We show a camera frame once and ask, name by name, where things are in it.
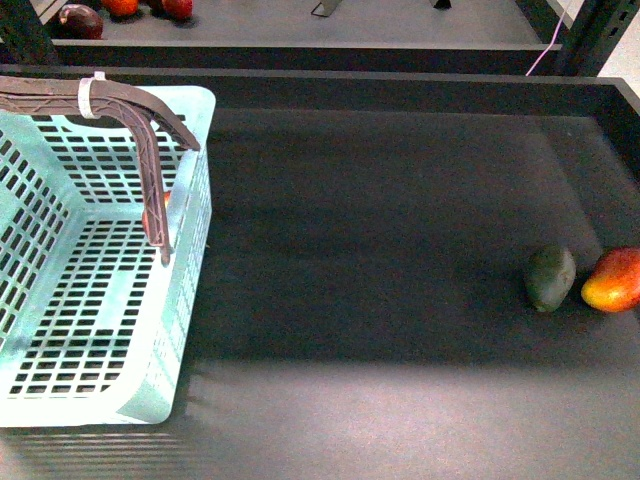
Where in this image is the black far display tray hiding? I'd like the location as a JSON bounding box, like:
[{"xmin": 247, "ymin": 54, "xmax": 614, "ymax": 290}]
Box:
[{"xmin": 35, "ymin": 1, "xmax": 566, "ymax": 75}]

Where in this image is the red yellow apple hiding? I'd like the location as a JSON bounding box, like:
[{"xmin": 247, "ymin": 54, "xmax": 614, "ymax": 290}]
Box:
[{"xmin": 141, "ymin": 191, "xmax": 171, "ymax": 237}]

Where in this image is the light blue plastic basket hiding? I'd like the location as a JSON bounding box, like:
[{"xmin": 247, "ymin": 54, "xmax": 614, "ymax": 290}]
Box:
[{"xmin": 1, "ymin": 112, "xmax": 211, "ymax": 427}]

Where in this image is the black perforated shelf post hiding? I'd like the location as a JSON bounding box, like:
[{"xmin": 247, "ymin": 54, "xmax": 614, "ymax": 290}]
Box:
[{"xmin": 552, "ymin": 0, "xmax": 639, "ymax": 77}]

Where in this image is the dark purple mango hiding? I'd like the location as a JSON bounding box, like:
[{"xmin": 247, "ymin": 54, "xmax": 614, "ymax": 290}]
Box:
[{"xmin": 58, "ymin": 4, "xmax": 104, "ymax": 40}]

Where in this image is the pink cable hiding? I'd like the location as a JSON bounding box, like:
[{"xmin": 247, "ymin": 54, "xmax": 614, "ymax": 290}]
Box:
[{"xmin": 525, "ymin": 0, "xmax": 574, "ymax": 78}]

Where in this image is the red yellow mango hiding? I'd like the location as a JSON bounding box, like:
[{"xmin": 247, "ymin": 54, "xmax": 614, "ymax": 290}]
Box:
[{"xmin": 581, "ymin": 246, "xmax": 639, "ymax": 313}]

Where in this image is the black near display tray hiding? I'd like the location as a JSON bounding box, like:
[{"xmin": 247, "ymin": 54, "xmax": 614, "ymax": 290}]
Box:
[{"xmin": 1, "ymin": 69, "xmax": 639, "ymax": 479}]

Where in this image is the green mango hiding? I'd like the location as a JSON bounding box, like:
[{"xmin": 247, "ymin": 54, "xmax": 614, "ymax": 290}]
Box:
[{"xmin": 524, "ymin": 244, "xmax": 577, "ymax": 313}]

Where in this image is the orange red fruit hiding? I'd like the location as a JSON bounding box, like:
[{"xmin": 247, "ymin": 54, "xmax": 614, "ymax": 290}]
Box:
[{"xmin": 101, "ymin": 0, "xmax": 139, "ymax": 18}]

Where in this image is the black triangular divider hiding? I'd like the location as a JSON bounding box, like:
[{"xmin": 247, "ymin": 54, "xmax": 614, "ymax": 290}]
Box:
[{"xmin": 430, "ymin": 0, "xmax": 451, "ymax": 10}]

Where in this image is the white zip tie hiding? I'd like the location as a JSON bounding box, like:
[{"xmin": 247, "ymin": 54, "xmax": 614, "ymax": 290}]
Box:
[{"xmin": 77, "ymin": 71, "xmax": 106, "ymax": 120}]

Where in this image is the black display tray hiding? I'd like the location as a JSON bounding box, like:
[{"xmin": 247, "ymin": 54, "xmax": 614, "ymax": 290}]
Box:
[
  {"xmin": 1, "ymin": 69, "xmax": 639, "ymax": 479},
  {"xmin": 35, "ymin": 1, "xmax": 566, "ymax": 75}
]

